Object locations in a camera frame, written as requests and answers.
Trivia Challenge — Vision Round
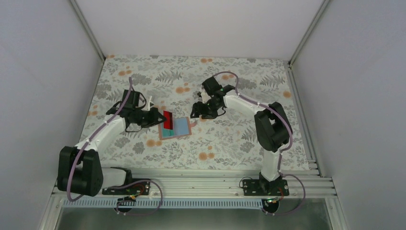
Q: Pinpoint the floral patterned table mat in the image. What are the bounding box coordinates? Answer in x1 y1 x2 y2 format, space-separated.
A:
82 55 309 171

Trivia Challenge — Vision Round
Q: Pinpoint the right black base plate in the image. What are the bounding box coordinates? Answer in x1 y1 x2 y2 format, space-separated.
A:
242 179 290 196

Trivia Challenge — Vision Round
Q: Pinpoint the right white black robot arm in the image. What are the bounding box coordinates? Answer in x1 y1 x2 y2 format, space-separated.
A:
190 77 293 195

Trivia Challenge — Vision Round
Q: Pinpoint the grey slotted cable duct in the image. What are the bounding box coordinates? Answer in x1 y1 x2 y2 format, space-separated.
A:
62 198 263 209

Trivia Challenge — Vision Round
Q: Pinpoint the teal card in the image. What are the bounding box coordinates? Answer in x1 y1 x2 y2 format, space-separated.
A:
162 128 175 138

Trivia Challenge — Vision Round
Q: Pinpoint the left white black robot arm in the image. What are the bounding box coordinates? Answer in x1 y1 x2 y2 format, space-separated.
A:
56 89 167 200

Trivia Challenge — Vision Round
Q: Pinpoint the red card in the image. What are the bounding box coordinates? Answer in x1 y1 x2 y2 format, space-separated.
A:
163 111 174 130

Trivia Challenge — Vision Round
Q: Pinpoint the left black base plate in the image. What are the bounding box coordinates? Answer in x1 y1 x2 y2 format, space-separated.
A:
101 178 151 196

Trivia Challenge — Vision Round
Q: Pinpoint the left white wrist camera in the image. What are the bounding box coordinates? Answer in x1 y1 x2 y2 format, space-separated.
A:
146 96 154 111

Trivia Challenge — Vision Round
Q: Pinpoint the aluminium rail frame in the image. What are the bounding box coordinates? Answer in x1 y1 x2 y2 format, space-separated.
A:
52 167 338 199

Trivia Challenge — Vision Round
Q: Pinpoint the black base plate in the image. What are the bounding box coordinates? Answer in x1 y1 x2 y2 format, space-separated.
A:
101 178 151 196
242 179 290 196

